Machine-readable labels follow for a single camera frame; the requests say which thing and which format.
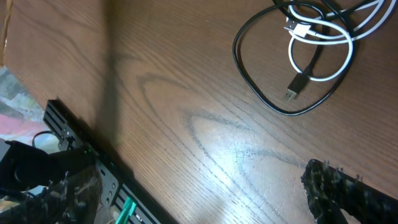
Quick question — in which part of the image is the white usb cable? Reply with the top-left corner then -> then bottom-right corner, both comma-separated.
283,0 -> 397,83

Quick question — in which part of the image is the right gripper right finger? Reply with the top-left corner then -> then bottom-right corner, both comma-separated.
301,159 -> 397,223

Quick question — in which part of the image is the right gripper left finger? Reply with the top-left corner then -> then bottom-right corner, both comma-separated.
1,167 -> 102,223

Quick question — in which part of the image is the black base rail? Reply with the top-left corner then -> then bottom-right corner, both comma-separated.
43,100 -> 177,224

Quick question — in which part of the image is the black usb cable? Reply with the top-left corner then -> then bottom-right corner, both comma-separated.
232,0 -> 379,117

